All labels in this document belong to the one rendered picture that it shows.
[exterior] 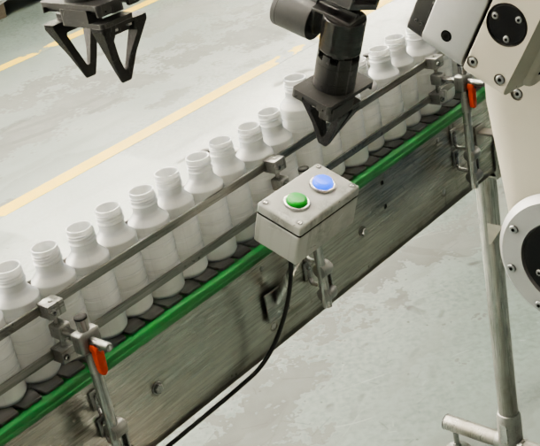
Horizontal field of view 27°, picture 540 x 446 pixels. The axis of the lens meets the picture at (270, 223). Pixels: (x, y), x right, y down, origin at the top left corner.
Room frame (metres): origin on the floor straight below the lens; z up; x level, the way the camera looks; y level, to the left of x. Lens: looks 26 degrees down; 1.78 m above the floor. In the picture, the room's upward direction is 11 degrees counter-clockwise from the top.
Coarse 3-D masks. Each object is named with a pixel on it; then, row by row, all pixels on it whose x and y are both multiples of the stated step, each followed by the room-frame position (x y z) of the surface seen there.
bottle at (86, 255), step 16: (80, 224) 1.37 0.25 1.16; (80, 240) 1.33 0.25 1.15; (96, 240) 1.35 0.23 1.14; (80, 256) 1.33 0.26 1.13; (96, 256) 1.34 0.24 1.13; (80, 272) 1.32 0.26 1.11; (112, 272) 1.35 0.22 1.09; (96, 288) 1.32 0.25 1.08; (112, 288) 1.34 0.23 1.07; (96, 304) 1.32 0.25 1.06; (112, 304) 1.33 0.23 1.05; (112, 320) 1.33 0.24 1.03; (112, 336) 1.33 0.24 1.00
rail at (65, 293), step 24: (408, 72) 1.84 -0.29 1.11; (360, 144) 1.73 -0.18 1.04; (264, 168) 1.56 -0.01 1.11; (216, 192) 1.49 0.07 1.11; (192, 216) 1.45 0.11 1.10; (144, 240) 1.38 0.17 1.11; (216, 240) 1.47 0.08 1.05; (192, 264) 1.43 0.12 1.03; (72, 288) 1.29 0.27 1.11; (144, 288) 1.37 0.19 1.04; (120, 312) 1.33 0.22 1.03; (0, 336) 1.20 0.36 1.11; (48, 360) 1.24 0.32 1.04; (0, 384) 1.19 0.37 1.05
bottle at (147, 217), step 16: (128, 192) 1.43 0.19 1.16; (144, 192) 1.45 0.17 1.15; (144, 208) 1.42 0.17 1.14; (160, 208) 1.44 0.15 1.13; (128, 224) 1.43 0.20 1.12; (144, 224) 1.41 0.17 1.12; (160, 224) 1.41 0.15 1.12; (160, 240) 1.41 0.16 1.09; (144, 256) 1.41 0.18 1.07; (160, 256) 1.41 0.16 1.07; (176, 256) 1.42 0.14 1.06; (160, 272) 1.41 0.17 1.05; (160, 288) 1.41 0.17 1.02; (176, 288) 1.41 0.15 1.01
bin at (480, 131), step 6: (480, 126) 1.95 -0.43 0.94; (474, 132) 1.94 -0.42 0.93; (480, 132) 1.94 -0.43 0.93; (486, 132) 1.93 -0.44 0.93; (480, 138) 1.95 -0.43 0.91; (480, 144) 1.95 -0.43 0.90; (492, 228) 1.94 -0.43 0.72; (498, 228) 1.93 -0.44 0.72; (492, 234) 1.94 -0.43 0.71; (492, 240) 1.95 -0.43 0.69
